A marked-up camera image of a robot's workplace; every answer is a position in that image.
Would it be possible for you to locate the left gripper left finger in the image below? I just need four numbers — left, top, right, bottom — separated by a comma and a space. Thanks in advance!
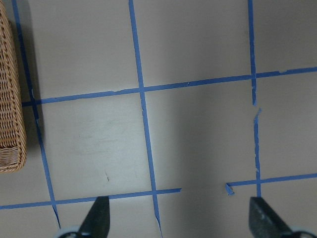
78, 196, 110, 236

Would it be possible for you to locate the brown wicker basket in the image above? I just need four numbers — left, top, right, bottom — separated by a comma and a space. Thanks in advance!
0, 1, 27, 174

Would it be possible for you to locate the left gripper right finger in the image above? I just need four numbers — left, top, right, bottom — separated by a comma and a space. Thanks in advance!
249, 197, 293, 238

